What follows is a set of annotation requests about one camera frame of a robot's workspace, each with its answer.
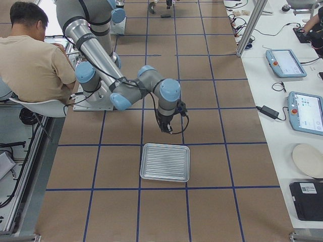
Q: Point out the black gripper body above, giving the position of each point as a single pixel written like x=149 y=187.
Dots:
x=163 y=119

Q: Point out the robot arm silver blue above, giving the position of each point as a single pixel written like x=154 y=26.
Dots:
x=87 y=23

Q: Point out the silver ribbed metal tray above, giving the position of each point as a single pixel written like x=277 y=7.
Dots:
x=165 y=162

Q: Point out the black power adapter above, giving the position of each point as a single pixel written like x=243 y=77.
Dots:
x=268 y=111

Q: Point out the white plastic chair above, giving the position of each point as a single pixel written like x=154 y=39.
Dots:
x=50 y=108

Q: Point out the green brake shoe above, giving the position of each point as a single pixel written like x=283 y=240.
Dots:
x=151 y=7

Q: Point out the far blue teach pendant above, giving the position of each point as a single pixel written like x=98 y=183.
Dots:
x=284 y=63

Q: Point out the blue teach pendant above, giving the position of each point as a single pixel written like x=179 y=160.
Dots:
x=284 y=63
x=305 y=112

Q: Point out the near blue teach pendant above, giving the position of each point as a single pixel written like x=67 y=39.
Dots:
x=305 y=112

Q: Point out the man in beige shirt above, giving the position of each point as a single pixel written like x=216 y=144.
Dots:
x=34 y=70

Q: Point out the beige round plate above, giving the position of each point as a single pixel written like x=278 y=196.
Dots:
x=308 y=160

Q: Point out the black laptop case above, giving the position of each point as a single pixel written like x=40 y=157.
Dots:
x=307 y=198

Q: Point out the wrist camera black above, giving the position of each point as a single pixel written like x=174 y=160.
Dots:
x=181 y=107

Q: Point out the aluminium frame post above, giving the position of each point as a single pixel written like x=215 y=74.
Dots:
x=254 y=17

